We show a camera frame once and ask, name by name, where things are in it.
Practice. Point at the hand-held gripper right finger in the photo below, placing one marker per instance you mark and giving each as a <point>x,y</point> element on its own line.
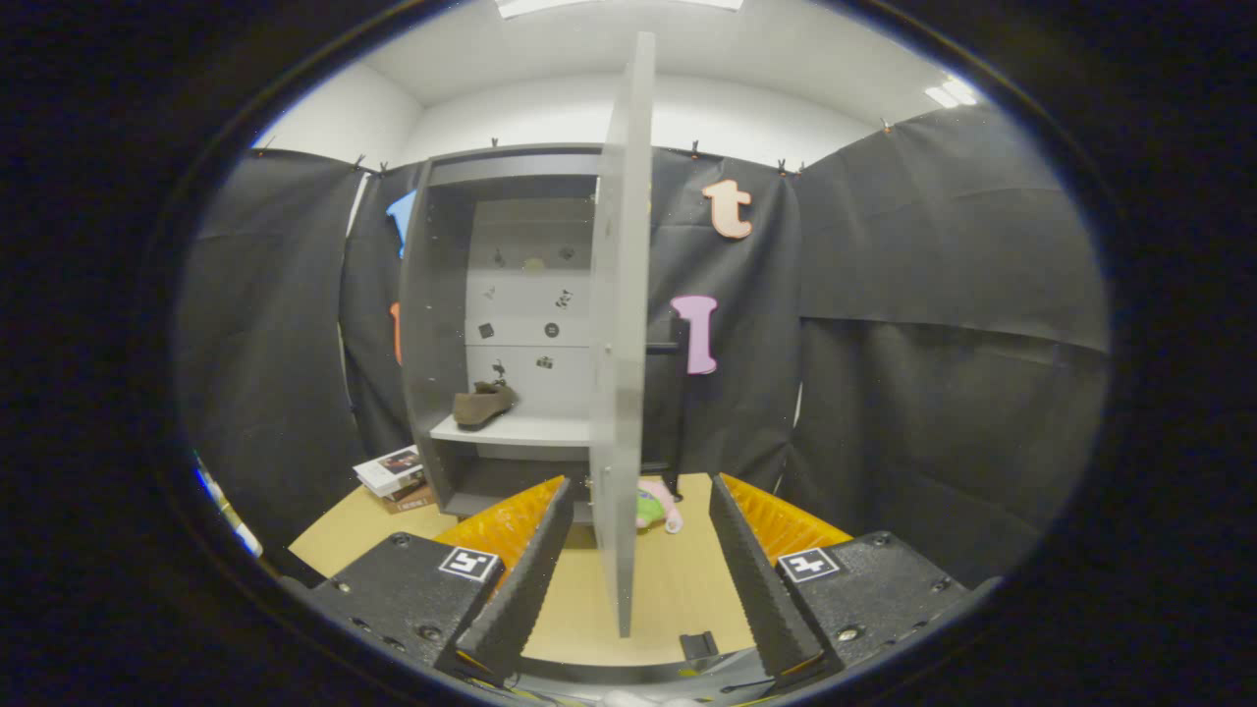
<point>761,579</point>

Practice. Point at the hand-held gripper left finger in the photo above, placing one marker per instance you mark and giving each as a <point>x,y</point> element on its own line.
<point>520,589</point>

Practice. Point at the brown fuzzy shoe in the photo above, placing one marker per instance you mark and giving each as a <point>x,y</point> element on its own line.
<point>483,405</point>

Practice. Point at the grey shoe cabinet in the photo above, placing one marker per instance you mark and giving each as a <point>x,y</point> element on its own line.
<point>437,314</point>

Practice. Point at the green pink plush toy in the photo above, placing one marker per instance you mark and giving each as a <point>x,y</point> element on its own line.
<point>653,506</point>

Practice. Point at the white fuzzy object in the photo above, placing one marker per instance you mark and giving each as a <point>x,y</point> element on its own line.
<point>643,700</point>

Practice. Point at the stack of books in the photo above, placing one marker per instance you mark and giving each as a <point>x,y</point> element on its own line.
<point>393,471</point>

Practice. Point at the blue white printed object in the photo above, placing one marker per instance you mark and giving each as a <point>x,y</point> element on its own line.
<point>231,516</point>

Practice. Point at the black backdrop cloth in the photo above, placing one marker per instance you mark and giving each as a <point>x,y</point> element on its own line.
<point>933,295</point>

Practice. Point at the small ceiling light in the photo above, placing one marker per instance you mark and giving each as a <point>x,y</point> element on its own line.
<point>951,93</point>

